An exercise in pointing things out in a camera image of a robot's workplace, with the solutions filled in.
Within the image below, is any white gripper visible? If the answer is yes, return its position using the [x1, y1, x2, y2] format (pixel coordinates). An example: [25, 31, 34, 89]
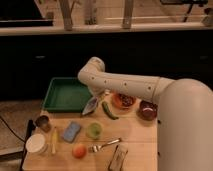
[82, 86, 105, 115]

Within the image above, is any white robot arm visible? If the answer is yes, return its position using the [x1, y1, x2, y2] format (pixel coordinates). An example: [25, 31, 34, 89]
[78, 57, 213, 171]

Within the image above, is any green plastic tray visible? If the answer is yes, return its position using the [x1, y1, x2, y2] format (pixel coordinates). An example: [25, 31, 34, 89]
[43, 77, 92, 113]

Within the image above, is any blue folded towel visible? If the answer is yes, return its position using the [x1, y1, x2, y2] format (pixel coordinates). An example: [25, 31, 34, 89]
[62, 121, 81, 143]

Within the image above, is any green pepper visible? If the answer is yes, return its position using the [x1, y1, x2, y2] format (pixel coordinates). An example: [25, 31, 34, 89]
[101, 101, 119, 120]

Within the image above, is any green plastic cup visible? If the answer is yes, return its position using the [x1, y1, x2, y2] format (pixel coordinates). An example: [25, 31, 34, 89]
[86, 123, 102, 140]

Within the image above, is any orange bowl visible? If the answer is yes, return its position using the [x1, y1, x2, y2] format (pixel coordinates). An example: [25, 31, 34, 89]
[112, 93, 136, 110]

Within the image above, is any silver metal fork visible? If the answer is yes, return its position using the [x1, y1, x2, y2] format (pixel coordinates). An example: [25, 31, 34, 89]
[88, 138, 122, 153]

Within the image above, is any orange fruit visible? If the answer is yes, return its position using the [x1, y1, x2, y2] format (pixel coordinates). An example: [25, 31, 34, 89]
[72, 144, 87, 158]

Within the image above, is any yellow banana toy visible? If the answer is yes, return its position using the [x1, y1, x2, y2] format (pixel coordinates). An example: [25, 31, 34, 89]
[51, 127, 58, 155]

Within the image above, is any small metal cup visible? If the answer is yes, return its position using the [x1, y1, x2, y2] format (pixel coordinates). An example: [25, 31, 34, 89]
[35, 115, 51, 132]

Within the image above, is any dark red bowl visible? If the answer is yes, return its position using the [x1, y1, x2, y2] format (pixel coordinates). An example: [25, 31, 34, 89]
[138, 100, 157, 121]

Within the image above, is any brown rectangular block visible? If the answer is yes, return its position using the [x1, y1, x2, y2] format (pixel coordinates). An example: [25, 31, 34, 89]
[108, 145, 128, 171]

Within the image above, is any white round container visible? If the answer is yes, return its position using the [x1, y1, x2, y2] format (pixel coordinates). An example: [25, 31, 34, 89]
[25, 134, 47, 154]

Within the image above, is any black floor cable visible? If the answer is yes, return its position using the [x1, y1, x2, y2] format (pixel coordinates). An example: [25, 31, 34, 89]
[0, 114, 26, 144]

